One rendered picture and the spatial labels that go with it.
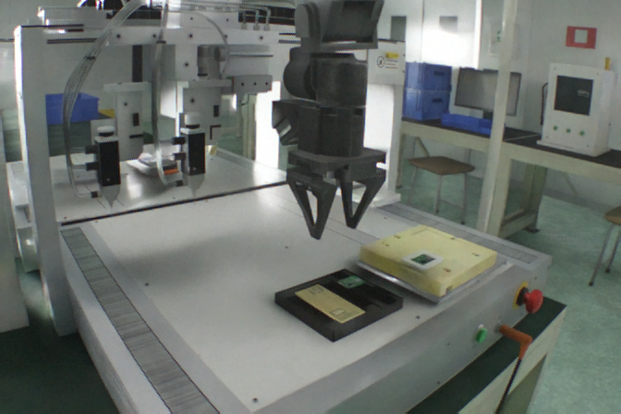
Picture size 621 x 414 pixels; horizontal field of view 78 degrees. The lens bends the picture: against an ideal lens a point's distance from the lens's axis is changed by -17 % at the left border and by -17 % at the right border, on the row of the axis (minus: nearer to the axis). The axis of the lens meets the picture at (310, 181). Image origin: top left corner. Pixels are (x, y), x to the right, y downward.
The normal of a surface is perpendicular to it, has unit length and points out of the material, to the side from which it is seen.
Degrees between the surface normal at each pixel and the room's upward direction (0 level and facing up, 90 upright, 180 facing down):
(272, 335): 0
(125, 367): 0
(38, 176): 90
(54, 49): 90
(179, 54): 90
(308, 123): 90
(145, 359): 0
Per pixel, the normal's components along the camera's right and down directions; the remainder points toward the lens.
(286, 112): -0.77, 0.15
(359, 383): 0.04, -0.96
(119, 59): 0.64, 0.23
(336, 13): 0.44, 0.71
